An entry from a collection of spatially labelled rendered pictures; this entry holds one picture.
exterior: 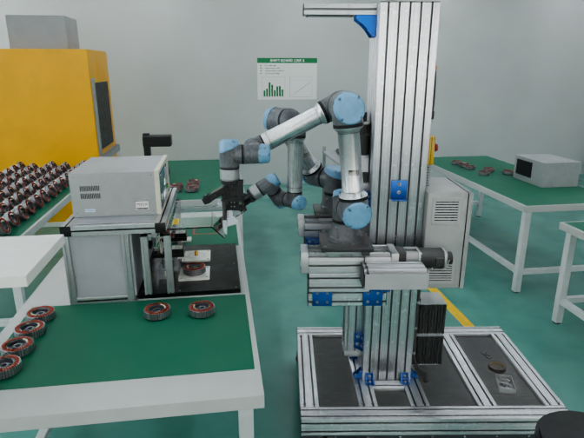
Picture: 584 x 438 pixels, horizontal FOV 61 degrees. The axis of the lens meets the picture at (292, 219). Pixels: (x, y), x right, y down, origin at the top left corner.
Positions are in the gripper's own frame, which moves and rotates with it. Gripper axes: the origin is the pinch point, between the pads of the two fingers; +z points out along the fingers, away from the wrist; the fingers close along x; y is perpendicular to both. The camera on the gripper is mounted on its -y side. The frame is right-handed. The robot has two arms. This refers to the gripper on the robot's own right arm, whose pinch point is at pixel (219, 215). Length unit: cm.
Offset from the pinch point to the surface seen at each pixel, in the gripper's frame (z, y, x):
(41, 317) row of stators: 75, 49, -24
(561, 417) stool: -77, 121, 93
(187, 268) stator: 25.9, 16.7, 8.1
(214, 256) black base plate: 18.7, -9.5, 22.2
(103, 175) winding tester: 27, 14, -51
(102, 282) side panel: 55, 32, -16
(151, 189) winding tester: 14.3, 15.7, -33.9
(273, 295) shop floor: 28, -106, 122
